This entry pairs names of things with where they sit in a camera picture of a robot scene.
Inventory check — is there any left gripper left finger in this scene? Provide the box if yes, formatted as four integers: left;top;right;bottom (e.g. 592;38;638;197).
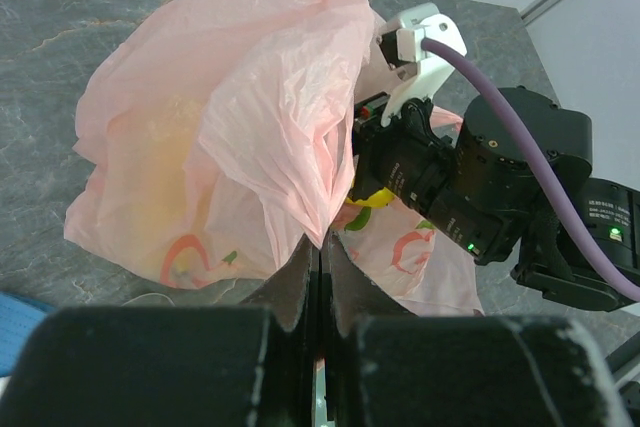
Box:
1;240;316;426

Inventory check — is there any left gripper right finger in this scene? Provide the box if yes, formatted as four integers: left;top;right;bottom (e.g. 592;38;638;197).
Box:
320;234;630;426

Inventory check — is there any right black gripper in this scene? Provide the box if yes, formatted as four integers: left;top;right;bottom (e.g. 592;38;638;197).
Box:
349;93;460;217

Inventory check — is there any yellow banana bunch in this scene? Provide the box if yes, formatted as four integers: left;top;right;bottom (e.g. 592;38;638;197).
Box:
345;188;395;209

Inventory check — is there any pink plastic bag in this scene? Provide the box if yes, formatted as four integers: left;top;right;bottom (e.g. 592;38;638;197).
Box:
64;0;482;316

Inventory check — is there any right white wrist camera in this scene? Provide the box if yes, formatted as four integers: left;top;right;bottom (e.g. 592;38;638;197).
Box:
378;2;467;127

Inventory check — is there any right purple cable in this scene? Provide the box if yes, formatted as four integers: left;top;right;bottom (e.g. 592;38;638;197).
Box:
422;39;640;302

